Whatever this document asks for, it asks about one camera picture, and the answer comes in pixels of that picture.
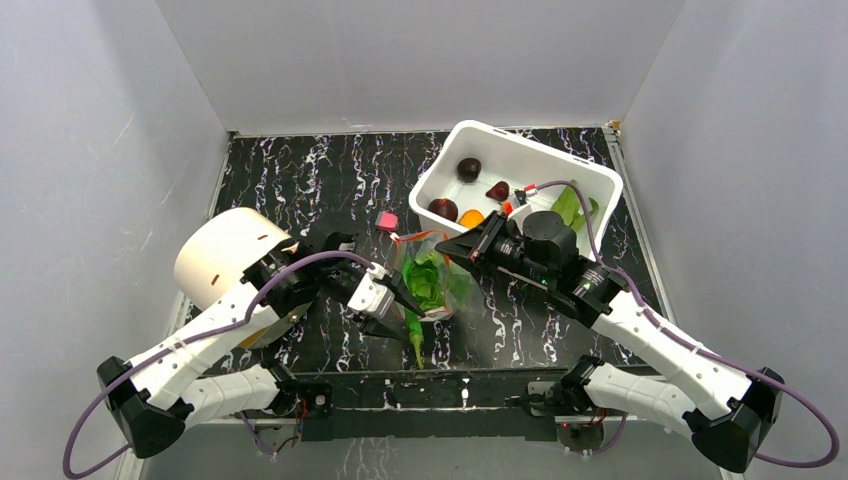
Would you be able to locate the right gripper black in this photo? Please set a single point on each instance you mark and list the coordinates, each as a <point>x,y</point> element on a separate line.
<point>486,240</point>

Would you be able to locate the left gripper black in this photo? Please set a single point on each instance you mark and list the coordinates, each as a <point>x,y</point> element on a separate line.
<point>395,284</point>

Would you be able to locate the long green chili pepper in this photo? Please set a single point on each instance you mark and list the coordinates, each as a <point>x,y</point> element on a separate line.
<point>415,336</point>

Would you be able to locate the clear zip top bag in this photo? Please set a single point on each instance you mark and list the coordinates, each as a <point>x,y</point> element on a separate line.
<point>419,244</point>

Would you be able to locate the green napa cabbage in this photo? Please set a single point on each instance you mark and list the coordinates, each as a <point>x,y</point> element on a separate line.
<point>439,286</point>

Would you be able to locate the white plastic bin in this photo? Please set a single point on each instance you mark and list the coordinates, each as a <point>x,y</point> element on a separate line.
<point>519,162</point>

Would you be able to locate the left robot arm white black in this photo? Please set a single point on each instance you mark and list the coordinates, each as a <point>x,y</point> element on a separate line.
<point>156,396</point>

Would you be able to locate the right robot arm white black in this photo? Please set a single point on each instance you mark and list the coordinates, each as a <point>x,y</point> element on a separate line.
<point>725,413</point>

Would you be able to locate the orange fruit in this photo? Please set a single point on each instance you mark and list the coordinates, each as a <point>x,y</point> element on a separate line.
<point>471,219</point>

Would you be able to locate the dark purple fruit front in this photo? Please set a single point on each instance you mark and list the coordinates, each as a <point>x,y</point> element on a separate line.
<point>444,208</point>

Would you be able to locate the dark purple fruit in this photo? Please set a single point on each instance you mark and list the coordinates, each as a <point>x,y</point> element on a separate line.
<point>444,208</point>
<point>468,169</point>

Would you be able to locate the dark red fruit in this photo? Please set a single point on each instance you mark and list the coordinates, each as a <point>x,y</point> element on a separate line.
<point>499,191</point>

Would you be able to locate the dark purple fruit back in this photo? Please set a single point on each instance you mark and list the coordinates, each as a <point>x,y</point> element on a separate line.
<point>468,169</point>

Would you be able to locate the pink small cube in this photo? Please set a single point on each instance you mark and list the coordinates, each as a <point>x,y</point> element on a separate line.
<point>387,222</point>

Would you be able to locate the green leafy vegetable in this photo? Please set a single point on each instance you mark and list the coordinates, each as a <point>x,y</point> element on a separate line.
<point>568,206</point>

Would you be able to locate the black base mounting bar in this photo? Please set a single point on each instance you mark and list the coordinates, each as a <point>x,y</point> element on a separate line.
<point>444,404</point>

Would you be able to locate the white cylindrical drum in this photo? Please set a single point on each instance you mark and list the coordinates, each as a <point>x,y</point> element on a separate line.
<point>210,270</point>

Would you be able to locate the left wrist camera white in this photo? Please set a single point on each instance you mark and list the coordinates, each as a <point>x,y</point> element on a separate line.
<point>371,297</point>

